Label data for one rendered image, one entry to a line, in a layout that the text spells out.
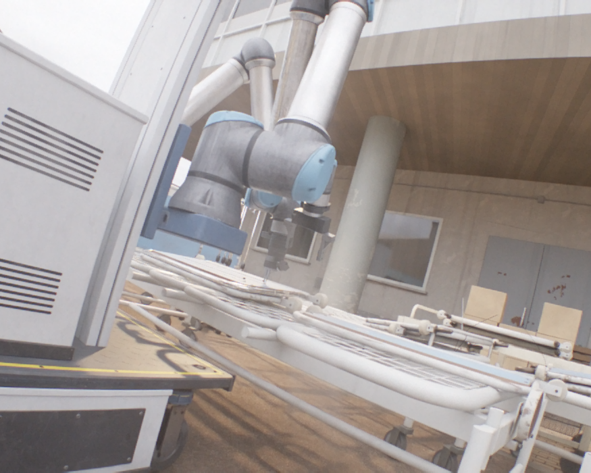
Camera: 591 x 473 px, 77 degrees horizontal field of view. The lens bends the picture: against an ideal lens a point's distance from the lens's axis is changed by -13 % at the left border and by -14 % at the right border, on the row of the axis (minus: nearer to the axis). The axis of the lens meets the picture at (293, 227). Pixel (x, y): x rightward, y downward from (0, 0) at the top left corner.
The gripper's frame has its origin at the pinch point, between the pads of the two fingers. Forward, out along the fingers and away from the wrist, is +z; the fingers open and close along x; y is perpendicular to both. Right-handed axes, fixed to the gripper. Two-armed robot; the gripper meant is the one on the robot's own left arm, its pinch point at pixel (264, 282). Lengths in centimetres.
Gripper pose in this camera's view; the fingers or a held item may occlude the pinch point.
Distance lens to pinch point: 171.4
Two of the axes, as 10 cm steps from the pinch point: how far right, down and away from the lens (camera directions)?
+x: 6.5, 2.1, 7.3
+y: 7.2, 1.4, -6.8
